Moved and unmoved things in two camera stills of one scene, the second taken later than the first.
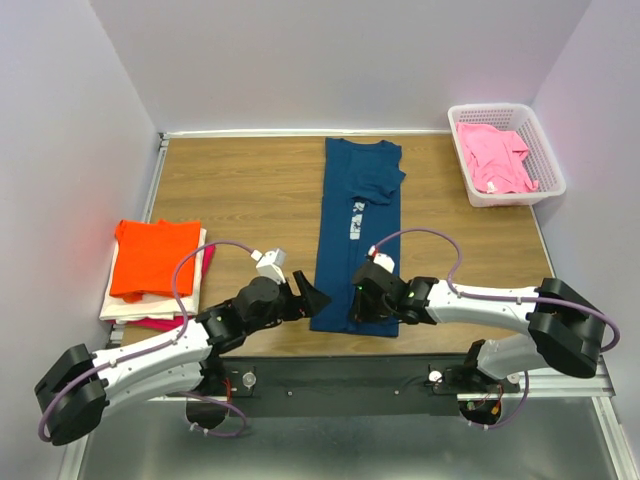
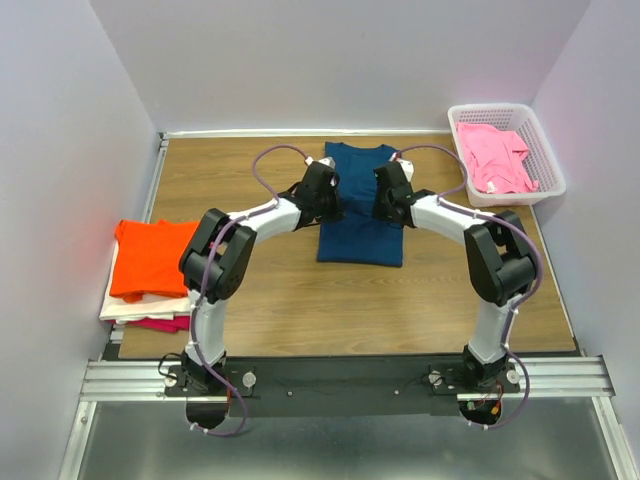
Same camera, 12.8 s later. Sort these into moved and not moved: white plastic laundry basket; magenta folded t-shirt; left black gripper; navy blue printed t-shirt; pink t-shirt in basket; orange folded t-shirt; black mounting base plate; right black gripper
Moved: navy blue printed t-shirt; right black gripper; left black gripper
Not moved: magenta folded t-shirt; orange folded t-shirt; pink t-shirt in basket; white plastic laundry basket; black mounting base plate
